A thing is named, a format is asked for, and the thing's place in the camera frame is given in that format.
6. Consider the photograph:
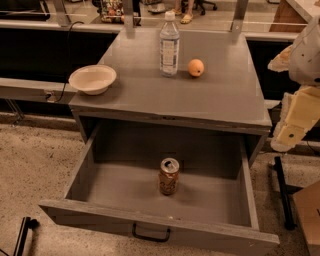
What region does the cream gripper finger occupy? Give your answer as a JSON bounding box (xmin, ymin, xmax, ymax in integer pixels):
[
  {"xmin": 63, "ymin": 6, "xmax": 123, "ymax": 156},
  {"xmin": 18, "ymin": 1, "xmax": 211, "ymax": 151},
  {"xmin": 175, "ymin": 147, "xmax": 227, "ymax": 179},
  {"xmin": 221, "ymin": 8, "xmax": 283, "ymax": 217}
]
[
  {"xmin": 268, "ymin": 46, "xmax": 292, "ymax": 72},
  {"xmin": 271, "ymin": 86, "xmax": 320, "ymax": 152}
]

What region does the orange soda can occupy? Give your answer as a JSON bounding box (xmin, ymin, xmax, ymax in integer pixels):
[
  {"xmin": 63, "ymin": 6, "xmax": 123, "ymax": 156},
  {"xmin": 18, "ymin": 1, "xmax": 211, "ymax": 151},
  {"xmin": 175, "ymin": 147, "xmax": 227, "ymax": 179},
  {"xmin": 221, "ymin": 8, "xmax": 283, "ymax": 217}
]
[{"xmin": 158, "ymin": 158, "xmax": 180, "ymax": 195}]

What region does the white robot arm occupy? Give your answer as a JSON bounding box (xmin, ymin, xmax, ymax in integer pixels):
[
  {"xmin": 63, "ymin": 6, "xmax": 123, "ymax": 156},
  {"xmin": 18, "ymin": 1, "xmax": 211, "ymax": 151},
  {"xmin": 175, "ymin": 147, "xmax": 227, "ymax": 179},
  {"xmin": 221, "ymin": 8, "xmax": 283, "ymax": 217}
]
[{"xmin": 268, "ymin": 16, "xmax": 320, "ymax": 152}]

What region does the grey counter cabinet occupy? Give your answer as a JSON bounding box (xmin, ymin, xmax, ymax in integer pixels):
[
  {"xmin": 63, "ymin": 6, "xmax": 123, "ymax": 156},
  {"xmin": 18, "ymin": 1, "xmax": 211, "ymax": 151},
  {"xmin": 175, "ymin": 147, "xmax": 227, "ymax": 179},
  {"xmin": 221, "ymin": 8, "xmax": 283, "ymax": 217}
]
[{"xmin": 69, "ymin": 27, "xmax": 271, "ymax": 162}]

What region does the grey open drawer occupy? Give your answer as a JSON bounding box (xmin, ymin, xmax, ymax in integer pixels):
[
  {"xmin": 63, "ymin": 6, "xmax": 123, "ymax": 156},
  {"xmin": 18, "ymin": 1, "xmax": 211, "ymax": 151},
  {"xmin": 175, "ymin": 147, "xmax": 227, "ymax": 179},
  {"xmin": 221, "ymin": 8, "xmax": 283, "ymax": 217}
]
[{"xmin": 39, "ymin": 119, "xmax": 279, "ymax": 256}]

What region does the orange fruit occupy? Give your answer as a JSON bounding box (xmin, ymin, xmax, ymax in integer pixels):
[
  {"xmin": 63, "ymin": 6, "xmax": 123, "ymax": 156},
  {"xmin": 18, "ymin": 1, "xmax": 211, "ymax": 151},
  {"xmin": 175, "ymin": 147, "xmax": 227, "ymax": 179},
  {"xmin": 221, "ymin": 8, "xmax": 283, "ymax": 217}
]
[{"xmin": 188, "ymin": 59, "xmax": 204, "ymax": 77}]

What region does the cardboard box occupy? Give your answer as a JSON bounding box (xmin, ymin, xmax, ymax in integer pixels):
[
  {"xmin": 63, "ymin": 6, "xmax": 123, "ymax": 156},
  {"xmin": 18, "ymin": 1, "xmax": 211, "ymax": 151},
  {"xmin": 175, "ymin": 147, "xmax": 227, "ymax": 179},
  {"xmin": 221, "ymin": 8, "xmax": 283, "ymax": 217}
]
[{"xmin": 293, "ymin": 181, "xmax": 320, "ymax": 256}]

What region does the clear plastic water bottle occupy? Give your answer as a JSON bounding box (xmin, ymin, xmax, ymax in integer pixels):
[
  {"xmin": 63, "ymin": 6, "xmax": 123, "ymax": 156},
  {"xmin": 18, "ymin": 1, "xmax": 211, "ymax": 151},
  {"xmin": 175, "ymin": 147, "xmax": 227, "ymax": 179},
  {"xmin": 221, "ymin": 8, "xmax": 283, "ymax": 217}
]
[{"xmin": 160, "ymin": 11, "xmax": 180, "ymax": 77}]

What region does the black metal stand leg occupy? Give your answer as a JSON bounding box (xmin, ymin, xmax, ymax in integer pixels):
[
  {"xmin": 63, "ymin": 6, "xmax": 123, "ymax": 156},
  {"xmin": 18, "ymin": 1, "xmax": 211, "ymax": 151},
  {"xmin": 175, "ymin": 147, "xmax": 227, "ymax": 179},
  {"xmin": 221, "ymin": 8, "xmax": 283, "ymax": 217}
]
[{"xmin": 274, "ymin": 156, "xmax": 296, "ymax": 230}]

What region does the white paper bowl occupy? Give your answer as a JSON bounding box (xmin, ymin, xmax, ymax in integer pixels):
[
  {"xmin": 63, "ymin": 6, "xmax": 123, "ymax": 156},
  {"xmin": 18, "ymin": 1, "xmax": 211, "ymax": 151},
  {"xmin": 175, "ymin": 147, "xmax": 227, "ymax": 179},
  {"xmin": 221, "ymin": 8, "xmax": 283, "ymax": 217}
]
[{"xmin": 68, "ymin": 65, "xmax": 117, "ymax": 95}]

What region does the black drawer handle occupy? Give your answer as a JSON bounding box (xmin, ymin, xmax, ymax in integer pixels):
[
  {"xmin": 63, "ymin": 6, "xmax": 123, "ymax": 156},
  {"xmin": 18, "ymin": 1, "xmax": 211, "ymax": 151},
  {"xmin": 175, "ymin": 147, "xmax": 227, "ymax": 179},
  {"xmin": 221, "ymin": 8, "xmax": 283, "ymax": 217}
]
[{"xmin": 132, "ymin": 223, "xmax": 171, "ymax": 243}]

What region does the black cable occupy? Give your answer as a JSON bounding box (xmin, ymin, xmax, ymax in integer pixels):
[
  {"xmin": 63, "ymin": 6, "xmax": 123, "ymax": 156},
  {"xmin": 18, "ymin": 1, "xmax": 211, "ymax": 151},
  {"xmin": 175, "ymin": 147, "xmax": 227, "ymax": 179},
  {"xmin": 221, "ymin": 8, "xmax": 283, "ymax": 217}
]
[{"xmin": 46, "ymin": 20, "xmax": 85, "ymax": 104}]

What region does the grey side rail shelf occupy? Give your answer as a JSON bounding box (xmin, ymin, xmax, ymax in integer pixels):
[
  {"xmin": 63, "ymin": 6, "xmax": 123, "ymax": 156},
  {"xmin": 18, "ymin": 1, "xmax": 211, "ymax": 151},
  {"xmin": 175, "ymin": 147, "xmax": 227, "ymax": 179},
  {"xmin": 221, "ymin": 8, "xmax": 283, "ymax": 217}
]
[{"xmin": 0, "ymin": 78, "xmax": 76, "ymax": 104}]

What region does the black floor bracket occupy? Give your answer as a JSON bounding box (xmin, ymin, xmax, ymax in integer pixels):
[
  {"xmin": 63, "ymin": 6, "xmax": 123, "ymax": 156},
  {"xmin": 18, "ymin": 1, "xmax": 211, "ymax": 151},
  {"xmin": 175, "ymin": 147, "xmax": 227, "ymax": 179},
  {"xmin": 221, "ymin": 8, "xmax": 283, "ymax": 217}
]
[{"xmin": 13, "ymin": 217, "xmax": 39, "ymax": 256}]

